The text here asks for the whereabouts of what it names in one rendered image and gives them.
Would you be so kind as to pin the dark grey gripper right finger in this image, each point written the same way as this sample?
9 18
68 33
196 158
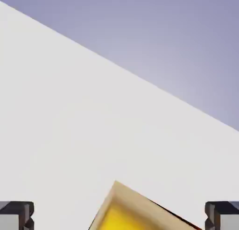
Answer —
224 215

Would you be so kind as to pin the large yellow box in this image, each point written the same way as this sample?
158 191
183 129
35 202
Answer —
130 213

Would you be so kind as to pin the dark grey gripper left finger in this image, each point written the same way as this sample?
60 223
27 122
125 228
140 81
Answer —
13 215

